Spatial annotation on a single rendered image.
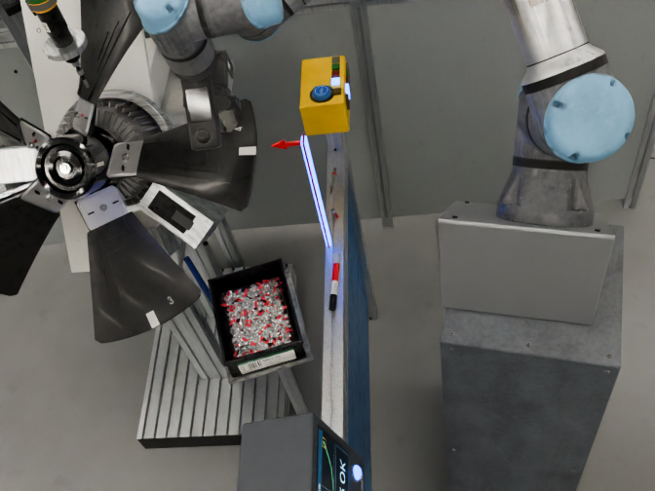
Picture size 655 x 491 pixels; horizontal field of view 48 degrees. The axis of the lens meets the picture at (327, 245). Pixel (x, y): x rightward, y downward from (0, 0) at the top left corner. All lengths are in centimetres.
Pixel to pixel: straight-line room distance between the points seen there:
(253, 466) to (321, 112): 87
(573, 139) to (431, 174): 153
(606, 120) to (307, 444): 58
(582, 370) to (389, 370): 116
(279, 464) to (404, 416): 138
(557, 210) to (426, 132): 126
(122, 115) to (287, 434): 84
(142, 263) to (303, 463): 68
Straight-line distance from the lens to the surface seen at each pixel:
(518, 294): 130
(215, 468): 240
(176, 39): 109
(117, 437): 256
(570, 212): 118
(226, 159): 141
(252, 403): 236
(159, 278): 154
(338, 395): 145
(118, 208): 154
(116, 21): 146
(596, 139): 105
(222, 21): 107
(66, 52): 130
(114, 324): 153
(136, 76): 170
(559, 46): 106
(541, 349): 133
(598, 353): 134
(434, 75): 224
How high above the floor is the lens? 216
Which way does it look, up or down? 53 degrees down
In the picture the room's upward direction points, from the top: 14 degrees counter-clockwise
